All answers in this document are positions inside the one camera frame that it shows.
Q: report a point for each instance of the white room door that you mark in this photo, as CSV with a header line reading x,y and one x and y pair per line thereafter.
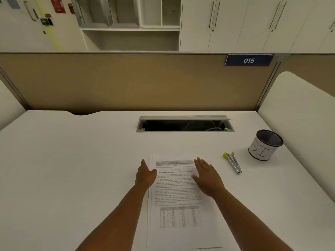
x,y
21,36

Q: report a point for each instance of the black mesh pen holder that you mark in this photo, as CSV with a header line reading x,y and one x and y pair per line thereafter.
x,y
261,151

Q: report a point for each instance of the person's right forearm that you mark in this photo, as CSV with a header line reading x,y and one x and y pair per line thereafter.
x,y
246,222

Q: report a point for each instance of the person's left forearm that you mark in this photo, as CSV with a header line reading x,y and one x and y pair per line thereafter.
x,y
112,224

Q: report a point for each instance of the person's left hand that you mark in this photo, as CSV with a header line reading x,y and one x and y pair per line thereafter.
x,y
146,177

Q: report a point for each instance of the narrow beige partition panel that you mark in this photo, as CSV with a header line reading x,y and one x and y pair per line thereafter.
x,y
314,67

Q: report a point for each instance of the white rounded desk divider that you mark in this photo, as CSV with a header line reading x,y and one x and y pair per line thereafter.
x,y
301,115
10,107

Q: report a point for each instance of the large red sign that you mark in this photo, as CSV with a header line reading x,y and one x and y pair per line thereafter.
x,y
57,5

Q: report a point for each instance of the wide beige partition panel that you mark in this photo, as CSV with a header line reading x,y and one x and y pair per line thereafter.
x,y
130,81

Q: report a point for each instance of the white open shelf unit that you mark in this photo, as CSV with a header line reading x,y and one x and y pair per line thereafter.
x,y
130,29

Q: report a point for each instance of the grey partition post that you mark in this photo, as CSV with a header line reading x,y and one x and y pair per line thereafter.
x,y
269,81

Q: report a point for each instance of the printed white papers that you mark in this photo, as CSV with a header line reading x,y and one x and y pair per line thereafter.
x,y
180,196

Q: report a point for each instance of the blue number sign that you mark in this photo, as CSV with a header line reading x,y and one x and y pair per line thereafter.
x,y
235,60

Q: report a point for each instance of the grey framed glass door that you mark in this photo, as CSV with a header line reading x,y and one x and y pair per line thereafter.
x,y
91,10
123,10

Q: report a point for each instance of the small red sign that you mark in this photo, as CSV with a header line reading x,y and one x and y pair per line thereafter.
x,y
71,9

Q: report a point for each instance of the person's right hand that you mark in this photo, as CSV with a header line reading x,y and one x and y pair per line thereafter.
x,y
208,180

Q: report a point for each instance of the white cabinet with doors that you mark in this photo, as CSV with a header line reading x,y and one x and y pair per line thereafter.
x,y
248,23

